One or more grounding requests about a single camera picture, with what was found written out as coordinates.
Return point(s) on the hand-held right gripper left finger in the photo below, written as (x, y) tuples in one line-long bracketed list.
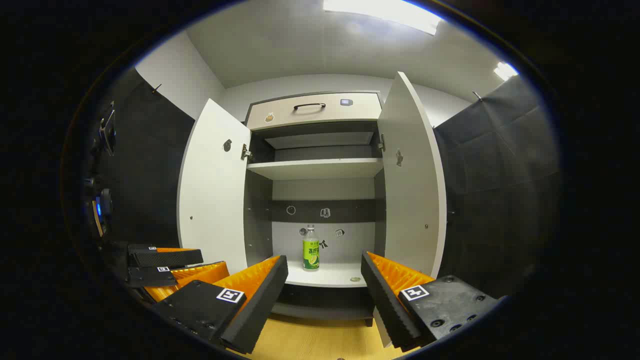
[(262, 305)]

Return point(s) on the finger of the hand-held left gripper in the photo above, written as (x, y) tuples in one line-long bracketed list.
[(150, 277), (167, 257)]

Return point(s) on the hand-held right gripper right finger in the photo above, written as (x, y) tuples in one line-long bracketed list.
[(385, 305)]

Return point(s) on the green label clear bottle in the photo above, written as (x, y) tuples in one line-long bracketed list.
[(311, 255)]

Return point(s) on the white cabinet door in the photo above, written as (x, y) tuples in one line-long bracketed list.
[(412, 200), (215, 200)]

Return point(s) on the grey cabinet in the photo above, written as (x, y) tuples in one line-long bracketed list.
[(260, 225)]

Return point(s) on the metal left door hinge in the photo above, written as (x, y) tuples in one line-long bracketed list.
[(245, 152)]

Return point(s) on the metal door hinge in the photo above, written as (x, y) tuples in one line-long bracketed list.
[(382, 143), (245, 152)]

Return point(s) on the white cabinet shelf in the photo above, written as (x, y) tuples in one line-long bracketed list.
[(315, 169)]

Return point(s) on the metal right door hinge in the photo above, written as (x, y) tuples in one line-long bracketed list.
[(382, 143)]

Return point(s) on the beige cabinet drawer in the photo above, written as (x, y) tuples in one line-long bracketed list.
[(280, 112)]

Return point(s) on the black backdrop cloth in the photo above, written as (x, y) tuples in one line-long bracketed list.
[(150, 165), (500, 190)]

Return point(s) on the black device on stand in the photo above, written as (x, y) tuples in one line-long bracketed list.
[(107, 134)]

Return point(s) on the black cloth clip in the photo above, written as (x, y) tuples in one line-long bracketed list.
[(156, 89), (477, 95)]

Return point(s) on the small ceiling light panel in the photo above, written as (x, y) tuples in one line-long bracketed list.
[(505, 71)]

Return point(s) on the large ceiling light panel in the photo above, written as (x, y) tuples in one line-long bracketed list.
[(380, 12)]

